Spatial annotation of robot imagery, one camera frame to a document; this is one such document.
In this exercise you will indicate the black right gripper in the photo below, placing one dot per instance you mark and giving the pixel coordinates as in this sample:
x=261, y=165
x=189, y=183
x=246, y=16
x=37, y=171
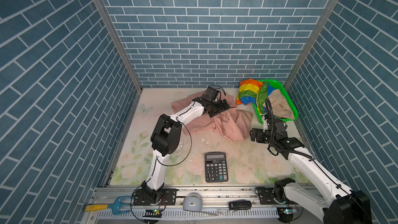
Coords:
x=258, y=137

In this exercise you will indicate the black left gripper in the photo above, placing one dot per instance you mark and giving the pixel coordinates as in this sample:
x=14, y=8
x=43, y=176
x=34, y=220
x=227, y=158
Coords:
x=221, y=107

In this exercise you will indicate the pink shorts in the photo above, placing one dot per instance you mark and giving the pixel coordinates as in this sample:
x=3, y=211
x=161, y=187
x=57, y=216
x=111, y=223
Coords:
x=232, y=124

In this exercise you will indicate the green plastic basket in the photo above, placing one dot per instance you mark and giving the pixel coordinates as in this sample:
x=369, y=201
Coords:
x=266, y=89

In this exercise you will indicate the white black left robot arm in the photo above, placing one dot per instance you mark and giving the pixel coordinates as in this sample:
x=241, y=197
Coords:
x=167, y=132

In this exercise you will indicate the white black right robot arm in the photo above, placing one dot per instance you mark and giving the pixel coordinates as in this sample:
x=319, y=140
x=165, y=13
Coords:
x=337, y=202

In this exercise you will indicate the beige shorts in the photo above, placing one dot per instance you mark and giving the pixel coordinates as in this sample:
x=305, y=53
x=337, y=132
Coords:
x=280, y=105

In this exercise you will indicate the rainbow striped shorts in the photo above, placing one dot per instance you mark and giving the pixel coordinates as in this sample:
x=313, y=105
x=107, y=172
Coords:
x=248, y=90

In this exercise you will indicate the black desk calculator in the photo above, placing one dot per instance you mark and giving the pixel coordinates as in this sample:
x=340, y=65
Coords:
x=216, y=169

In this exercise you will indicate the black key fob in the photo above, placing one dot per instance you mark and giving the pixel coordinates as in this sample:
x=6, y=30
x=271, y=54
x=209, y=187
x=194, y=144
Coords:
x=240, y=205

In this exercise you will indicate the right circuit board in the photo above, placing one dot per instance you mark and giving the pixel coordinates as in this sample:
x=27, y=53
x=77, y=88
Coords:
x=285, y=214

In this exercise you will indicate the circuit board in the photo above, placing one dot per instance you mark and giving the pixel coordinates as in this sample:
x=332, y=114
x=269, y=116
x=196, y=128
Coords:
x=285, y=214
x=152, y=215

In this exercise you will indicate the grey tape measure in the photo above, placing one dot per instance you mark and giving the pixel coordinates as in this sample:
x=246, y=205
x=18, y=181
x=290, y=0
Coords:
x=193, y=203

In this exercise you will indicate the left circuit board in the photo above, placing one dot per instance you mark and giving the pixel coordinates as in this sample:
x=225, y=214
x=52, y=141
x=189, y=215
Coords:
x=152, y=215

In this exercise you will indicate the blue yellow hand fork tool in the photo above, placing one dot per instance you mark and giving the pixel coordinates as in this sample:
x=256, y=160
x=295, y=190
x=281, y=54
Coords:
x=117, y=207

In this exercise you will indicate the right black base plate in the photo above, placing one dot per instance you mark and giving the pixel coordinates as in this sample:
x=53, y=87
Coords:
x=265, y=195

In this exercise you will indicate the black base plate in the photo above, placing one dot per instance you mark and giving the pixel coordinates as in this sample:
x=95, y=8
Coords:
x=265, y=195
x=168, y=195

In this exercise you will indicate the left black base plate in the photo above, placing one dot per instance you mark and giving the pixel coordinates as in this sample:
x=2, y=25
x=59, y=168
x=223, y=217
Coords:
x=168, y=195

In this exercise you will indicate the aluminium corner post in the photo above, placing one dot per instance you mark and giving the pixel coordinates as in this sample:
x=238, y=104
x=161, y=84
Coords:
x=102, y=11

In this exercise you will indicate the aluminium front rail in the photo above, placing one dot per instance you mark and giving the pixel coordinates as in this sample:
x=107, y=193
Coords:
x=215, y=205

